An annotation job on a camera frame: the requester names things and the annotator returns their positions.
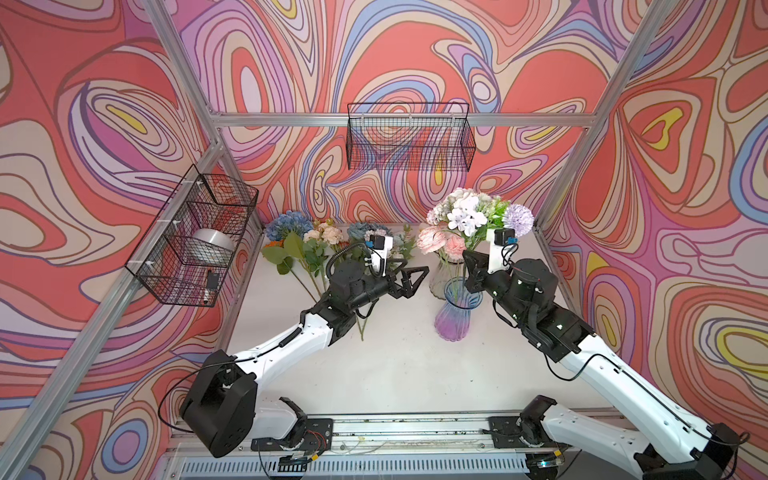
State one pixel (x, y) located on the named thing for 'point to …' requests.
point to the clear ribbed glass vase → (443, 271)
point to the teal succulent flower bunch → (357, 231)
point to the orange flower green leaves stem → (279, 252)
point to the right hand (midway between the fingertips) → (466, 259)
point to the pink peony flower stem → (436, 239)
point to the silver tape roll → (211, 247)
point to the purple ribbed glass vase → (452, 318)
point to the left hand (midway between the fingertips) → (420, 266)
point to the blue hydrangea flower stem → (278, 228)
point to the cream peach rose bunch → (321, 242)
